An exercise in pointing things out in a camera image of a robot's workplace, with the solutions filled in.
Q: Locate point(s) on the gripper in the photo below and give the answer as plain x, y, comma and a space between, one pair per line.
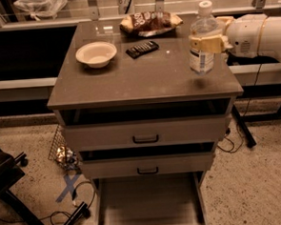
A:
243, 36

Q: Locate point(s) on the clear plastic water bottle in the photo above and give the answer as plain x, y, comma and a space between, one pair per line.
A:
204, 39

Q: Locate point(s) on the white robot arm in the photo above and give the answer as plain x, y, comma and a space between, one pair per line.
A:
270, 39

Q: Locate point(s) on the top drawer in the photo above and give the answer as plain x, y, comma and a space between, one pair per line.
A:
110, 128

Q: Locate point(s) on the drawer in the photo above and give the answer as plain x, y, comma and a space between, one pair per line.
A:
110, 128
168, 159
155, 199

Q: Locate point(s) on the grey drawer cabinet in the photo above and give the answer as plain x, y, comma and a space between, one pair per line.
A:
163, 76

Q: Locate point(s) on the bottom drawer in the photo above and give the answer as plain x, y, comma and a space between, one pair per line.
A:
155, 199

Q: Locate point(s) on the middle drawer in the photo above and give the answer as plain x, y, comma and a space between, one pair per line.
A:
168, 159

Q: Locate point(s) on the brown chip bag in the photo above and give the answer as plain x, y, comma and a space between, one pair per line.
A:
150, 23

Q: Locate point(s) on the black candy bar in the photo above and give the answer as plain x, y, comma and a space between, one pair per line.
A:
142, 49

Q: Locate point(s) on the black table leg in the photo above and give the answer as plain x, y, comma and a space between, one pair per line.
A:
239, 120

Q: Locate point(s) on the white paper bowl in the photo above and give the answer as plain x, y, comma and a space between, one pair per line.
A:
97, 54

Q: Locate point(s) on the clear plastic bag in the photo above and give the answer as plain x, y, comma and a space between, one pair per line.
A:
41, 8

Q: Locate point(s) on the crumpled foil wrapper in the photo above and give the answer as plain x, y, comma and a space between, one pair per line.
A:
66, 158

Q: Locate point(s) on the blue tape cross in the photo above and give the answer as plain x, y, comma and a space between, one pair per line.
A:
69, 186

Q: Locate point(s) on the wire mesh basket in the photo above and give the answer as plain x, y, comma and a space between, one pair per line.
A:
58, 140

